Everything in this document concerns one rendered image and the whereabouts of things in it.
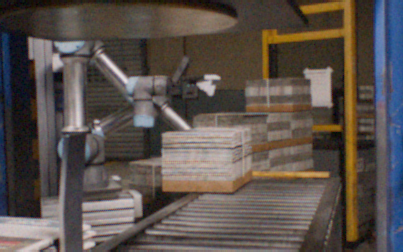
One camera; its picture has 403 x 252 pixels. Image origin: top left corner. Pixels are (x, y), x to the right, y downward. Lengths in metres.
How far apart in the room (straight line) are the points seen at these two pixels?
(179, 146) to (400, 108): 1.70
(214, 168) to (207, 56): 8.05
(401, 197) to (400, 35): 0.13
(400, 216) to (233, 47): 9.55
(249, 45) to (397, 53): 9.47
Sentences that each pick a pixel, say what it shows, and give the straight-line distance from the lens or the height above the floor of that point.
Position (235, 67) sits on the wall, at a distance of 9.96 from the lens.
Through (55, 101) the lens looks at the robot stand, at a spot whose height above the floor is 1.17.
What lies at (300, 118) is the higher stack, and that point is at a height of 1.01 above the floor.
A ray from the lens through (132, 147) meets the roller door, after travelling 10.59.
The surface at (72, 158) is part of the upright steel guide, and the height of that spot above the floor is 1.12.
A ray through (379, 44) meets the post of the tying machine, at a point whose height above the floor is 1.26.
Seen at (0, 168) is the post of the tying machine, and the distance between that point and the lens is 1.36.
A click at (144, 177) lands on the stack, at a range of 2.98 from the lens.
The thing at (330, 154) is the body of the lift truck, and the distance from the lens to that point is 4.38.
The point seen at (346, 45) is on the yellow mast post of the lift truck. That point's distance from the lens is 4.14.
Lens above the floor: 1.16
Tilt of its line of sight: 3 degrees down
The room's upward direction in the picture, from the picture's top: 1 degrees counter-clockwise
